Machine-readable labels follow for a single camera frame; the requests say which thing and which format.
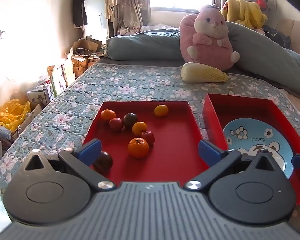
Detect black hanging jacket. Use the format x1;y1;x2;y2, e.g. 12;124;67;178
73;0;88;28

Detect light blue cloth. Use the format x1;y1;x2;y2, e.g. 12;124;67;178
0;126;12;140

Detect deep red tray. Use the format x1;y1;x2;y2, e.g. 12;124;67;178
202;93;300;205

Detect shallow red tray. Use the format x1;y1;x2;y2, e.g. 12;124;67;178
82;101;215;187

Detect yellow orange citrus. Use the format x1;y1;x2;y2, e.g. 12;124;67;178
132;121;147;135
154;104;169;117

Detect small orange tangerine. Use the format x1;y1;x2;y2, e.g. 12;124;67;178
101;109;116;121

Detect floral curtain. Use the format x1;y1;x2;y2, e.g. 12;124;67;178
114;0;152;36

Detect large orange tangerine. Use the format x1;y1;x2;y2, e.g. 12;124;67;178
128;137;149;158

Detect white printed box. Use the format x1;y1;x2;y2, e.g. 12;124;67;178
27;84;53;105

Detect beige padded headboard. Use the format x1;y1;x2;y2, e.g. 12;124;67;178
272;18;300;62

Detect pink plush hamster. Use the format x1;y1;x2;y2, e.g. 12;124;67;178
179;4;240;72

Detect open cardboard boxes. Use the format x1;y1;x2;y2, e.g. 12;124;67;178
65;35;103;78

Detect red apple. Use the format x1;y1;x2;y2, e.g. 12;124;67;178
109;118;123;133
140;130;156;145

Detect yellow plastic bag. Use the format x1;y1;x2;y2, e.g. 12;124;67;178
0;99;32;132

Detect blue cartoon plate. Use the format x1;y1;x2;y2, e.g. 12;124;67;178
222;118;295;179

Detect teal duvet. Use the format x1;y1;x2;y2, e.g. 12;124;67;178
105;21;300;98

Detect napa cabbage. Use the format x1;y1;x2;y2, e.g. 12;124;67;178
181;62;229;83

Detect red plush toy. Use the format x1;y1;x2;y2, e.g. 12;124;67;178
254;0;270;12

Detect dark clothing pile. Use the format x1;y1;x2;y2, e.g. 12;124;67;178
263;25;292;48

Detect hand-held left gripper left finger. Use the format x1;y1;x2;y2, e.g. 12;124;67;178
24;139;116;191

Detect floral quilted blanket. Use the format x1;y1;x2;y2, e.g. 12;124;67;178
0;62;300;233

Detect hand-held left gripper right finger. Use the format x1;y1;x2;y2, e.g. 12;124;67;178
185;140;283;191

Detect yellow plush blanket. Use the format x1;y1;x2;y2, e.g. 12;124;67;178
220;0;268;30

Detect white framed board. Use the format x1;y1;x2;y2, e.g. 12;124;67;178
51;64;68;97

